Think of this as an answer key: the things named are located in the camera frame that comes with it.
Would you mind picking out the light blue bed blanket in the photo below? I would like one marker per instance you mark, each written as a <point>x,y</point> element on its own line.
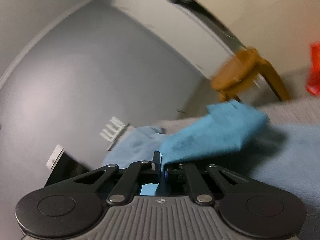
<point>285,156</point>

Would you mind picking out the wooden stool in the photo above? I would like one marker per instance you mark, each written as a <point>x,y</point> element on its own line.
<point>239,73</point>

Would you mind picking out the white wall power strip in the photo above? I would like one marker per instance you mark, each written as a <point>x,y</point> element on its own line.
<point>53,159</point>

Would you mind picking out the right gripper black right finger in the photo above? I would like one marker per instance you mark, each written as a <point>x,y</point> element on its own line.
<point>247,206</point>

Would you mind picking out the teal blue hooded jacket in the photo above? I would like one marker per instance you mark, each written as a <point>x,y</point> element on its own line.
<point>226,129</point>

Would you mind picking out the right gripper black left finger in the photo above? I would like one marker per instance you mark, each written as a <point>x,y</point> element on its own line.
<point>73,206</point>

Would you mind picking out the white wifi router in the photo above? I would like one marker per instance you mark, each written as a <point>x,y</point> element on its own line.
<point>113,131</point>

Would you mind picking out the black television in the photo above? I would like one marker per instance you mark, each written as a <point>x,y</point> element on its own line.
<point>66,167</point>

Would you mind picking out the white wardrobe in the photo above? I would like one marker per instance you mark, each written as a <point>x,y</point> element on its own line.
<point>203,41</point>

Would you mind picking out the red object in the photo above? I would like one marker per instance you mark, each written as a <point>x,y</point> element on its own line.
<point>312,84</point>

